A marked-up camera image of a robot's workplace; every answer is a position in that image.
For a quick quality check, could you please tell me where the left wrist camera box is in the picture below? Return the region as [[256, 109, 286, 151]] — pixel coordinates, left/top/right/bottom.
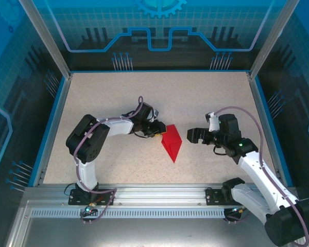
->
[[150, 108, 161, 122]]

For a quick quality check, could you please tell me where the blue table border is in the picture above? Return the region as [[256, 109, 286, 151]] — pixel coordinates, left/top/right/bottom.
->
[[27, 68, 295, 188]]

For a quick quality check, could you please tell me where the blue printed gear wall panel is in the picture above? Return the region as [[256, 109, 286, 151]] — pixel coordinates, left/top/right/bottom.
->
[[30, 0, 281, 72]]

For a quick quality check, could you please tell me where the cable connector with green light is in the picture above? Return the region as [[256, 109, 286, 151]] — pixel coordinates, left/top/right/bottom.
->
[[84, 202, 98, 215], [228, 206, 245, 216]]

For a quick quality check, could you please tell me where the slotted metal cable duct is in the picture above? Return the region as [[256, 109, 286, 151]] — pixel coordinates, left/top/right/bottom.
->
[[30, 208, 229, 218]]

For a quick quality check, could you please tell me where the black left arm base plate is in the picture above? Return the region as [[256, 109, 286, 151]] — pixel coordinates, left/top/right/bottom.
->
[[68, 188, 116, 206]]

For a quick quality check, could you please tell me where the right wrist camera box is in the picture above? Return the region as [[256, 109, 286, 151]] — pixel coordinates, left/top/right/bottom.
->
[[204, 111, 221, 134]]

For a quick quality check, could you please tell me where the grey sheet metal tray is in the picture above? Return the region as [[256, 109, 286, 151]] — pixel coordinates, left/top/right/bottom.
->
[[5, 200, 309, 247]]

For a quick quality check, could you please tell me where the red paper sheet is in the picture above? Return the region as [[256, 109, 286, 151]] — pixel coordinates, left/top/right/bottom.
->
[[161, 124, 183, 164]]

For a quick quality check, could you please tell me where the blue printed side wall panel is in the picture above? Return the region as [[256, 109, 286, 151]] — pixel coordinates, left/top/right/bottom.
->
[[254, 0, 309, 206], [0, 0, 67, 199]]

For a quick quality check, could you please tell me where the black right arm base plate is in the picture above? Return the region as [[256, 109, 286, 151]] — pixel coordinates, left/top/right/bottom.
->
[[205, 187, 237, 206]]

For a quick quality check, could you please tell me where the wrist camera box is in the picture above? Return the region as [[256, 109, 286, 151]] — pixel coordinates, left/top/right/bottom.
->
[[150, 108, 161, 122], [204, 111, 221, 134]]

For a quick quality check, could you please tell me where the aluminium frame post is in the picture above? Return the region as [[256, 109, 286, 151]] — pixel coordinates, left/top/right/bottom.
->
[[248, 0, 294, 79], [18, 0, 73, 79]]

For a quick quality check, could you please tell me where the aluminium mounting rail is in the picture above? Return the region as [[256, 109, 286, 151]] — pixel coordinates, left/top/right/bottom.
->
[[24, 183, 299, 207]]

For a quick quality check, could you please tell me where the aluminium table side rail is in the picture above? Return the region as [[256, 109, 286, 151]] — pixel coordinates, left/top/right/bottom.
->
[[32, 73, 73, 187], [248, 73, 286, 187]]

